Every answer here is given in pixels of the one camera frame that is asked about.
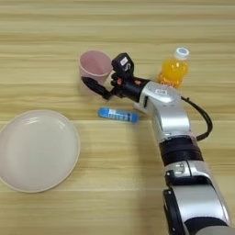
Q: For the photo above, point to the beige round plate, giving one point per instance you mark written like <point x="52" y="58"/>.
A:
<point x="36" y="151"/>

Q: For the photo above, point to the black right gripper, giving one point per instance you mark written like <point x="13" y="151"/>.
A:
<point x="130" y="87"/>

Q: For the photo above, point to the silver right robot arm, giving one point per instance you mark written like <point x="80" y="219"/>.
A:
<point x="171" y="122"/>

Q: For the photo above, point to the small black box white label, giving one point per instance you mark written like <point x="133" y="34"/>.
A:
<point x="122" y="63"/>

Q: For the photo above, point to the pink plastic cup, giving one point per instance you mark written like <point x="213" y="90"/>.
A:
<point x="95" y="66"/>

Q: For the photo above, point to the blue tube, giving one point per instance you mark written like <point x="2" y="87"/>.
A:
<point x="117" y="115"/>

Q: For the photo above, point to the orange juice bottle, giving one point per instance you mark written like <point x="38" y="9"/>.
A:
<point x="173" y="71"/>

